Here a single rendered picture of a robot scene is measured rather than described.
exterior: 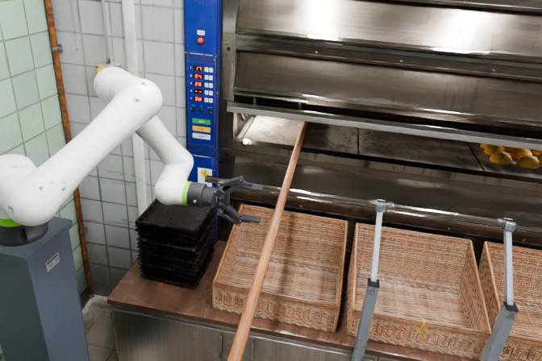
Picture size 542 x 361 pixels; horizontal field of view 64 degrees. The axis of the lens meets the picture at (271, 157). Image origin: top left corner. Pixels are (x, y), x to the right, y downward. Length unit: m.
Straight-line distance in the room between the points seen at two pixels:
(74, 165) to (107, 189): 1.28
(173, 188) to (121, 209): 0.97
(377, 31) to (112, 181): 1.56
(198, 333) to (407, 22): 1.61
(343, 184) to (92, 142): 1.26
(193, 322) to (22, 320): 0.74
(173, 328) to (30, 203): 1.08
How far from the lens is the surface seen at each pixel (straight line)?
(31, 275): 1.49
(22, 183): 1.28
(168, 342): 2.21
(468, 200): 2.23
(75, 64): 2.34
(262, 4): 1.94
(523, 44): 2.01
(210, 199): 1.60
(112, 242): 2.73
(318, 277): 2.23
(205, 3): 1.96
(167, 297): 2.11
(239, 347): 1.09
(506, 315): 1.82
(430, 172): 2.12
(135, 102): 1.29
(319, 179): 2.13
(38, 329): 1.64
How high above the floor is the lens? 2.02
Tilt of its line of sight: 25 degrees down
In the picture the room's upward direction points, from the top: 4 degrees clockwise
